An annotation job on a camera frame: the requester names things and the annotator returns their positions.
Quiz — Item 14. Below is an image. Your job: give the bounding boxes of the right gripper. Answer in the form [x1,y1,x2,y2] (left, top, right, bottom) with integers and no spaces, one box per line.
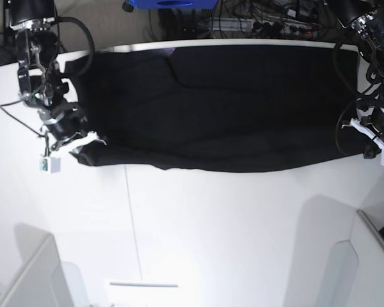
[40,107,108,154]

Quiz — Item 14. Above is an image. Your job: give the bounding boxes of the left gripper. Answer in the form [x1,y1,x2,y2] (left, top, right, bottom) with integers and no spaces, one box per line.
[340,107,384,159]

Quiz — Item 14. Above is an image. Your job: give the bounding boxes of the black T-shirt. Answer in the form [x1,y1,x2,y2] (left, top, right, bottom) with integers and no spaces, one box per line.
[72,45,369,173]

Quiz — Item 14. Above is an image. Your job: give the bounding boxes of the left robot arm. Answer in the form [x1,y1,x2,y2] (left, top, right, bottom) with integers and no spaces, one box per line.
[326,1,384,166]

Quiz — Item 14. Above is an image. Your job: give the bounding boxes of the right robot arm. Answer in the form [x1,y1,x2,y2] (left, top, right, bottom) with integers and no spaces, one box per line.
[9,1,106,156]

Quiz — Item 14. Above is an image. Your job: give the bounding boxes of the blue box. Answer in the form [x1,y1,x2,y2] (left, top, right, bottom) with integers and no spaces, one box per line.
[129,0,218,10]

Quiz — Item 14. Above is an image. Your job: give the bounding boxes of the white power strip with plugs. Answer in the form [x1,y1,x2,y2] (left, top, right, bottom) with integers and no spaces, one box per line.
[196,17,321,38]

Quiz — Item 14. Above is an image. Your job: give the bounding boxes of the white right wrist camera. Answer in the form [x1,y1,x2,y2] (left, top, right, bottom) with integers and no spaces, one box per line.
[39,156,61,174]

